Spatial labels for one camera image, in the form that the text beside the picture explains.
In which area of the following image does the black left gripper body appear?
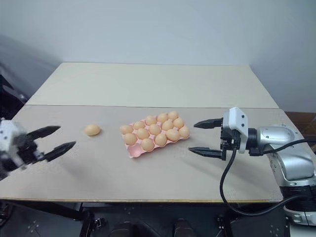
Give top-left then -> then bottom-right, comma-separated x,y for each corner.
14,133 -> 47,165

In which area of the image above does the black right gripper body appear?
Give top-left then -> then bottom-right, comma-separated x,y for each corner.
220,118 -> 241,161

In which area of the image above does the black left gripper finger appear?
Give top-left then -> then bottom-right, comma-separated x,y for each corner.
44,141 -> 77,162
26,125 -> 61,142

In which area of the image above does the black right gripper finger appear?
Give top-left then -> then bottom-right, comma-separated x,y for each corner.
188,147 -> 227,161
194,118 -> 223,129

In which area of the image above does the pink egg tray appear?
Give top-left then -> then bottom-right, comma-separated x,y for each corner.
120,111 -> 191,159

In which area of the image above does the black background equipment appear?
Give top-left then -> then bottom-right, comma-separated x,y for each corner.
0,71 -> 28,120

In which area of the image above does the dark rounded shape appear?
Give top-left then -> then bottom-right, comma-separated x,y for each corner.
115,217 -> 139,237
173,218 -> 194,237

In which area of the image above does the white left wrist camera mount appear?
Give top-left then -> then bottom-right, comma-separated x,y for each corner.
0,119 -> 27,173

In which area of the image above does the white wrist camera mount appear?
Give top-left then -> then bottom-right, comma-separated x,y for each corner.
222,107 -> 249,154
0,119 -> 27,173

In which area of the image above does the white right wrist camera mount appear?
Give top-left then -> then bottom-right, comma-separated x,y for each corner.
222,107 -> 249,154

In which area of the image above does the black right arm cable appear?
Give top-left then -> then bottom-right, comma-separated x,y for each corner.
219,138 -> 316,215

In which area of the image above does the black table frame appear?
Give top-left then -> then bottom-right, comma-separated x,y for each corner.
0,198 -> 287,237

